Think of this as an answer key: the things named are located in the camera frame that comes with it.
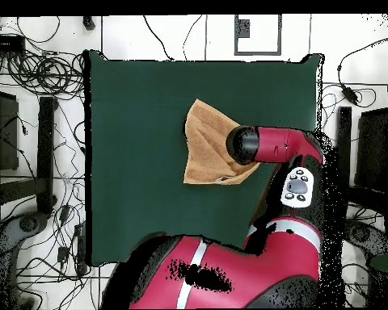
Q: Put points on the tan terry towel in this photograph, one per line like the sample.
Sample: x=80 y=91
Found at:
x=203 y=145

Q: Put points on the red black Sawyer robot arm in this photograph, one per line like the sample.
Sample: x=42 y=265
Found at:
x=262 y=268

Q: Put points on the dark green table cloth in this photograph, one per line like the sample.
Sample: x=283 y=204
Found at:
x=148 y=145

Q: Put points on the black power strip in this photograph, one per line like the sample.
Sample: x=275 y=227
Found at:
x=80 y=248

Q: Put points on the black stand base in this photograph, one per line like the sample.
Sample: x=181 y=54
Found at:
x=45 y=145
x=344 y=129

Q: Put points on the black power adapter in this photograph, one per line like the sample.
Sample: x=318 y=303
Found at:
x=349 y=94

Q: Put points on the black computer case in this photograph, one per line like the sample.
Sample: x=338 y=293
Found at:
x=373 y=145
x=3 y=129

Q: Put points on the person's foot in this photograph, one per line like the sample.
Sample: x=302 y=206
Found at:
x=89 y=23

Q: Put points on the grey office chair base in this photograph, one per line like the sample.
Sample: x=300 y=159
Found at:
x=365 y=235
x=6 y=235

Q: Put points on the grey square frame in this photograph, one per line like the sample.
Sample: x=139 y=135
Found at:
x=258 y=52

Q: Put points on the black network switch box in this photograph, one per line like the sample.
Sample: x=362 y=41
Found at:
x=5 y=43

